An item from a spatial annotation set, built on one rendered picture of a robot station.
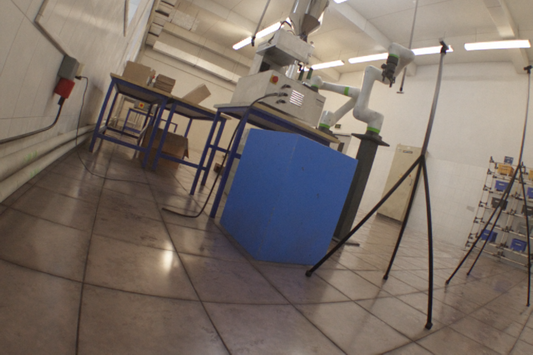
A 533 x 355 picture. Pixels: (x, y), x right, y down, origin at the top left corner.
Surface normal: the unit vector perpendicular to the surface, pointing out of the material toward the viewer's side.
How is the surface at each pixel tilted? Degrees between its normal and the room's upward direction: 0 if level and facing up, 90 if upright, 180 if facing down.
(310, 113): 90
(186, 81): 90
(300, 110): 90
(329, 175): 90
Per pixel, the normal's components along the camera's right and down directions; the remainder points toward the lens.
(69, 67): 0.47, 0.14
